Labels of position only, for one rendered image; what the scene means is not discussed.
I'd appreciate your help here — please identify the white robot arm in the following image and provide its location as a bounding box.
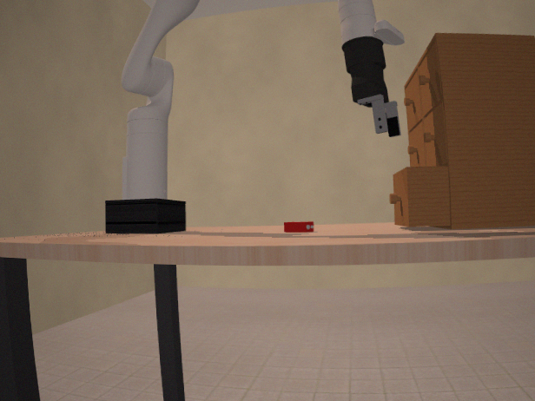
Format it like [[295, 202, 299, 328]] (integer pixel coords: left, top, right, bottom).
[[122, 0, 376, 200]]

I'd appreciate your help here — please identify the red 9v battery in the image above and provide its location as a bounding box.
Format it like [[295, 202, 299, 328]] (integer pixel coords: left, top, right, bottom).
[[284, 221, 314, 233]]

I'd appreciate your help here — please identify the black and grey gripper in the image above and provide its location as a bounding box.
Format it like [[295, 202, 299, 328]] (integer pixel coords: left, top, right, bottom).
[[340, 14, 405, 137]]

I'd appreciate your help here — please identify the brown wooden chest of drawers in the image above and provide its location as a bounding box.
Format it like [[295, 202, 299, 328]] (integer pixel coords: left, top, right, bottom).
[[404, 33, 535, 229]]

